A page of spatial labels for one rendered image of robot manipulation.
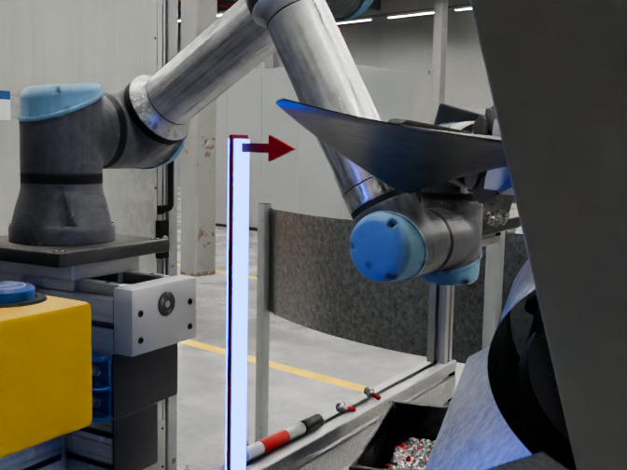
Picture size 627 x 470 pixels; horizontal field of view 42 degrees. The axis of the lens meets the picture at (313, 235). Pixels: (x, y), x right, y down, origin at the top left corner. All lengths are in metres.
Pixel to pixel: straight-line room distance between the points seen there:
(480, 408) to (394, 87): 10.59
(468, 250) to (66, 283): 0.55
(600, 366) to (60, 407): 0.35
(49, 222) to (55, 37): 1.39
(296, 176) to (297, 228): 7.95
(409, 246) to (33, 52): 1.78
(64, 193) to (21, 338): 0.66
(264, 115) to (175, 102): 10.05
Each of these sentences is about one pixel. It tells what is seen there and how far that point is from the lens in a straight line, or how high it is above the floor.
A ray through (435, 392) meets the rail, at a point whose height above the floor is 0.83.
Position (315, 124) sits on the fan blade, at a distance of 0.66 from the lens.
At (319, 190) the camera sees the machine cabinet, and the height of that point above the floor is 0.63.
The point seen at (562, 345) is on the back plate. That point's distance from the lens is 0.41.
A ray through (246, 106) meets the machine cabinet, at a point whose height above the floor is 1.74.
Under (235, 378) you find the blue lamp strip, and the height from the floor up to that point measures 0.96.
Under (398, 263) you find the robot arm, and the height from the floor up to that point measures 1.07.
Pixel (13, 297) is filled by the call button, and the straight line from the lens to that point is 0.58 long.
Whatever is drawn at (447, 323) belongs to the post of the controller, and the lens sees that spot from 1.24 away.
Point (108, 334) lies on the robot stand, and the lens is 1.12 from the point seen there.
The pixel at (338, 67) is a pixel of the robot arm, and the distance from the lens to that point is 0.91.
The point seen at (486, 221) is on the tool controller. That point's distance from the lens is 1.29.
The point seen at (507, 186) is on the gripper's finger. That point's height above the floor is 1.15.
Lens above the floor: 1.18
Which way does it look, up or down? 6 degrees down
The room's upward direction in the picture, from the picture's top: 1 degrees clockwise
